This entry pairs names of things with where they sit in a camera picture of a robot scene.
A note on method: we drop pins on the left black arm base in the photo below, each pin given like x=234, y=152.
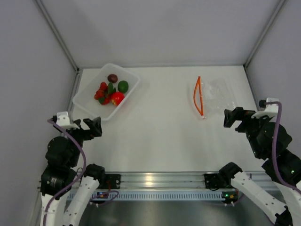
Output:
x=112, y=181

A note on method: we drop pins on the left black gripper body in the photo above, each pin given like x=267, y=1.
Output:
x=80, y=135

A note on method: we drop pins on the dark purple fake plum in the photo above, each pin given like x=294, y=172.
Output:
x=112, y=78

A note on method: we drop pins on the white perforated plastic basket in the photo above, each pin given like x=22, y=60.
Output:
x=84, y=99

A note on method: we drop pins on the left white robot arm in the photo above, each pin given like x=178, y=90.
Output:
x=68, y=182

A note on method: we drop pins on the aluminium mounting rail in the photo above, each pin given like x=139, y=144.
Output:
x=161, y=180

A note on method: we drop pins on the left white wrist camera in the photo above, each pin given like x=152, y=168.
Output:
x=64, y=120

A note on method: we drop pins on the green fake lime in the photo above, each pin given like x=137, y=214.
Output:
x=123, y=86

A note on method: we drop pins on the white slotted cable duct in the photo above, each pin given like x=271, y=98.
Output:
x=159, y=196

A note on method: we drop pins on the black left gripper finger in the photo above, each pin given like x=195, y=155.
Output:
x=95, y=128
x=76, y=124

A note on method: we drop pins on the clear zip top bag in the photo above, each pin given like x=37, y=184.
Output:
x=209, y=97

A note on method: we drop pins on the red fake tomato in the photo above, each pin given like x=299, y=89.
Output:
x=117, y=98

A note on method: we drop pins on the red fake strawberry bunch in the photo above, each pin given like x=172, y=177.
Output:
x=103, y=94

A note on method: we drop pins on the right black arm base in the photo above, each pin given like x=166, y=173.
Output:
x=214, y=181

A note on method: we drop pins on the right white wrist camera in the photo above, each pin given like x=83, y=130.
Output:
x=269, y=107

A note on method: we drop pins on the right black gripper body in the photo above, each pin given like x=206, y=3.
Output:
x=251, y=126

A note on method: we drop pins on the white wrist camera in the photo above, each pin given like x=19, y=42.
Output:
x=269, y=107
x=64, y=120

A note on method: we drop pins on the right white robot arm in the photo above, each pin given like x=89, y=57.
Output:
x=243, y=150

